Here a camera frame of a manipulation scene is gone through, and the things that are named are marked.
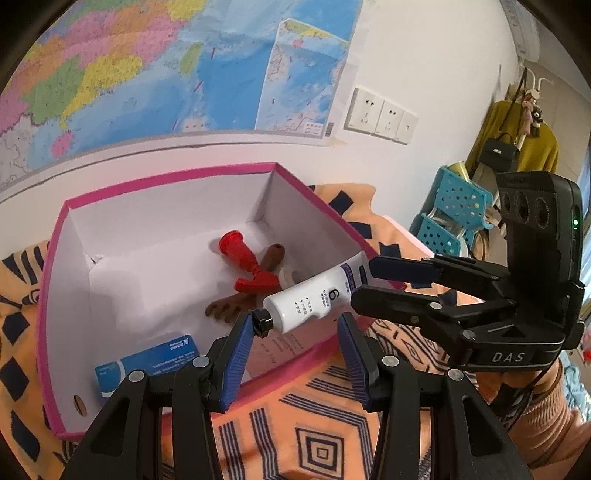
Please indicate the yellow hanging garment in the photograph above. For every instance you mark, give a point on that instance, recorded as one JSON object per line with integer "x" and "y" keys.
{"x": 540, "y": 147}

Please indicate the white wall switch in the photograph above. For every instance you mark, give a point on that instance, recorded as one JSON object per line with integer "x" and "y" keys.
{"x": 407, "y": 127}

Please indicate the white wall socket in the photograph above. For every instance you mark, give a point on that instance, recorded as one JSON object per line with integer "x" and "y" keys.
{"x": 364, "y": 110}
{"x": 390, "y": 121}

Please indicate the colourful wall map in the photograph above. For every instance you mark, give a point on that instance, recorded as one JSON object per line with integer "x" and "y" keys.
{"x": 161, "y": 69}

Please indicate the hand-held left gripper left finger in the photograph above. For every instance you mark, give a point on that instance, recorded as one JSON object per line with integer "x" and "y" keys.
{"x": 238, "y": 360}

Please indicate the white and blue carton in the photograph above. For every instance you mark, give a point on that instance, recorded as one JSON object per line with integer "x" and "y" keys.
{"x": 157, "y": 360}

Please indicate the orange patterned blanket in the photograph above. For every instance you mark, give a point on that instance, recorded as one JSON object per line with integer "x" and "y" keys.
{"x": 323, "y": 443}

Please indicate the white air conditioner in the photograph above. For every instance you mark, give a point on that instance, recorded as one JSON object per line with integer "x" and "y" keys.
{"x": 524, "y": 27}

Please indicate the white coat rack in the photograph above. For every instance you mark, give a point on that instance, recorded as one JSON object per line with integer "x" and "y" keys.
{"x": 535, "y": 92}

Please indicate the pink cardboard box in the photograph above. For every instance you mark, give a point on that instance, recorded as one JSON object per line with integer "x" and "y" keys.
{"x": 152, "y": 258}

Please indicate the person's right forearm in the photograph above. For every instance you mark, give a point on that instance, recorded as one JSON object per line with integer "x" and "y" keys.
{"x": 554, "y": 429}

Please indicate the white tube with black cap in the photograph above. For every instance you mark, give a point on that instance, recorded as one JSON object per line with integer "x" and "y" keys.
{"x": 314, "y": 297}

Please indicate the small white round container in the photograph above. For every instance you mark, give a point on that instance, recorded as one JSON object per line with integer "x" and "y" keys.
{"x": 287, "y": 276}

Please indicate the brown wooden back scratcher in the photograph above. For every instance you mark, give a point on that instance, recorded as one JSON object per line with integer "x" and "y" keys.
{"x": 272, "y": 256}

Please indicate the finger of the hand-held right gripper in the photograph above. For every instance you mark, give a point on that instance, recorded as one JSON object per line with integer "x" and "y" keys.
{"x": 392, "y": 302}
{"x": 397, "y": 270}

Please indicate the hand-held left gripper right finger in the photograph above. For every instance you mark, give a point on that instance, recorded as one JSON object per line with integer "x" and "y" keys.
{"x": 353, "y": 360}

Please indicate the black handbag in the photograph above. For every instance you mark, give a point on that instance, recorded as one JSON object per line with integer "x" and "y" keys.
{"x": 501, "y": 154}

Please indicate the red plastic toy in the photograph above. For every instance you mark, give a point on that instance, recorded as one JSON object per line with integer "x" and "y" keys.
{"x": 240, "y": 254}

